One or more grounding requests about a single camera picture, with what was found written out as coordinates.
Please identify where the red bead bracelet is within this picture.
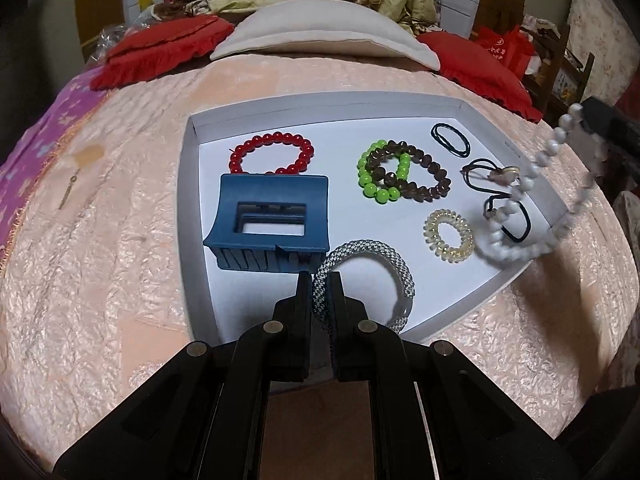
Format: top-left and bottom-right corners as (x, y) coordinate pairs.
(229, 131), (316, 177)

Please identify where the black hair tie beige charm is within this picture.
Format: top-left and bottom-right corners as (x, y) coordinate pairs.
(461, 158), (532, 196)

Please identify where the clear gold spiral hair tie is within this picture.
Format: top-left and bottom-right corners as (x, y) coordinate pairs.
(424, 208), (475, 263)

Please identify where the pink textured bedspread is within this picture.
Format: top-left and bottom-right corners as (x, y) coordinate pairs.
(0, 52), (640, 471)

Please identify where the red shopping bag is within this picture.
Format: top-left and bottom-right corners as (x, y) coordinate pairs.
(472, 25), (536, 78)

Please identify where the purple floral sheet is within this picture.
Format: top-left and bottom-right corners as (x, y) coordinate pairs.
(0, 65), (108, 271)

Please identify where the thin black hair tie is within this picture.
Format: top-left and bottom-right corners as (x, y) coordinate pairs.
(431, 122), (472, 157)

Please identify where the black white houndstooth bangle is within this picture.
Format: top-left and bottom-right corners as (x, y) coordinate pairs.
(311, 240), (416, 336)

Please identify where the brown bead bracelet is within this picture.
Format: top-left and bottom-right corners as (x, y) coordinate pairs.
(365, 140), (453, 202)

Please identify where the gold hairpin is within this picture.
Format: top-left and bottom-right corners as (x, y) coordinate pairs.
(57, 172), (79, 211)

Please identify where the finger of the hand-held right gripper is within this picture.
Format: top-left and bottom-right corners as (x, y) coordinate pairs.
(580, 96), (640, 201)

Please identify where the clear plastic bag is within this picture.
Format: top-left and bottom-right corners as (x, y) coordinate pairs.
(92, 7), (168, 58)

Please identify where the white cardboard tray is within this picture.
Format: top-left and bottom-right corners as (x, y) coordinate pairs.
(182, 91), (571, 346)

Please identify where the green bead bracelet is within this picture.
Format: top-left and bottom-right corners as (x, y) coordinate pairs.
(357, 140), (413, 205)

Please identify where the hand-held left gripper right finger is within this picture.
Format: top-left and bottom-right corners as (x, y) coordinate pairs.
(327, 270), (566, 480)

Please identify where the dark wooden chair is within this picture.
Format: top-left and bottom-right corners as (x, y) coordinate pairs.
(520, 22), (596, 126)

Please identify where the blue hair claw clip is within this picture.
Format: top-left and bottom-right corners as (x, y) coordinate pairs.
(202, 173), (331, 275)

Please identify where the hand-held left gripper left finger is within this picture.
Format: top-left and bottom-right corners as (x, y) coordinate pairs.
(52, 270), (314, 480)

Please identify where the beige pillow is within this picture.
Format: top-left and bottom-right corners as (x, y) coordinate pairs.
(209, 0), (442, 73)

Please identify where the white bead necklace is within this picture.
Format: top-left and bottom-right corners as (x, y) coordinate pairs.
(472, 102), (598, 263)

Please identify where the red frilled pillow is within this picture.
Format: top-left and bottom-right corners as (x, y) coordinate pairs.
(91, 14), (236, 92)
(415, 32), (545, 125)

